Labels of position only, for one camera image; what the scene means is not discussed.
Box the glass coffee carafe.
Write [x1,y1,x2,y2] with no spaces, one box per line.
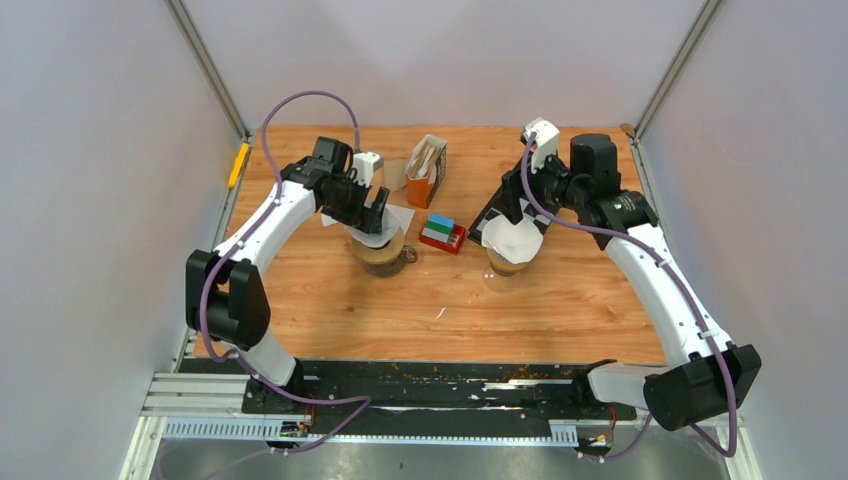
[362,245,419,278]

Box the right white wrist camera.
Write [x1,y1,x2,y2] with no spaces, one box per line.
[521,117,560,174]

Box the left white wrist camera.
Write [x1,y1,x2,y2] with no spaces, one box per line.
[348,151,384,187]

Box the clear glass beaker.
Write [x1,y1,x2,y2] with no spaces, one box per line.
[483,269,525,294]

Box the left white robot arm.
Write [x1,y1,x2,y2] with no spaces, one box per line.
[186,137,389,413]

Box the yellow marker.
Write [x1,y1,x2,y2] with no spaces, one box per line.
[227,142,251,190]

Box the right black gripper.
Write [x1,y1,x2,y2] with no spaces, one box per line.
[492,142,586,224]

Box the small wooden dripper ring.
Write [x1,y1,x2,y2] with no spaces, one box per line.
[488,254,531,278]

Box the brown paper filter on table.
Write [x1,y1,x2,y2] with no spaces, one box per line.
[383,160,408,192]

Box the large wooden dripper ring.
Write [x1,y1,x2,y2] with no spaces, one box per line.
[349,235,407,266]

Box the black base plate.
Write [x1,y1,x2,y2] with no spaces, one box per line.
[241,359,637,438]

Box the red toy brick stack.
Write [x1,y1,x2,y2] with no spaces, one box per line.
[419,213,466,255]

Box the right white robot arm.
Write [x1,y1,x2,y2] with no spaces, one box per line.
[502,130,762,432]

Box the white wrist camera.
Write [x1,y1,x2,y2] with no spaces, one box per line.
[521,117,560,174]
[348,151,384,187]

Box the white paper coffee filter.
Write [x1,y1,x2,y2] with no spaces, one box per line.
[343,204,416,249]

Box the aluminium frame rail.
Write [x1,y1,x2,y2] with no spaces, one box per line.
[135,372,747,446]

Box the orange filter box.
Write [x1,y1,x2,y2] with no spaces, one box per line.
[405,134,447,209]

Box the black white chessboard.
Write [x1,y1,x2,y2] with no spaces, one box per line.
[467,187,551,245]

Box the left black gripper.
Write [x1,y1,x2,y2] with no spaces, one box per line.
[324,173,391,236]

